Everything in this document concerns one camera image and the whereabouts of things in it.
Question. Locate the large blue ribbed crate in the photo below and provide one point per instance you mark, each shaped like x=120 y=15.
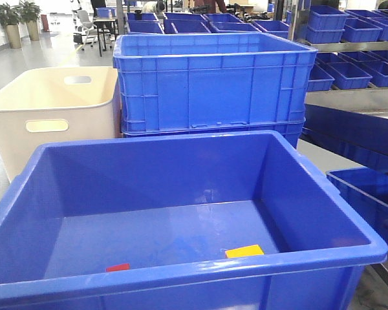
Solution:
x=187 y=82

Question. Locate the large blue front bin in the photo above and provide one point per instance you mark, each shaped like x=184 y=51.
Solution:
x=171 y=206

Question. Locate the potted plant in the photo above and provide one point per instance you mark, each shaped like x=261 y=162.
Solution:
x=10 y=18

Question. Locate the metal rack with blue bins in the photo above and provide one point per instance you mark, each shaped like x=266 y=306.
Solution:
x=368 y=99

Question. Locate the yellow block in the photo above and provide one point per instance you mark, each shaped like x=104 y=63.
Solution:
x=249 y=250

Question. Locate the blue shallow bin right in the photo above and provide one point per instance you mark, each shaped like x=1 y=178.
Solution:
x=366 y=191

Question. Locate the red block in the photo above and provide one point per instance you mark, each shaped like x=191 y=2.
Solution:
x=119 y=267

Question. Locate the cream plastic basket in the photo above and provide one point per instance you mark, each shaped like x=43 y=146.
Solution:
x=55 y=104

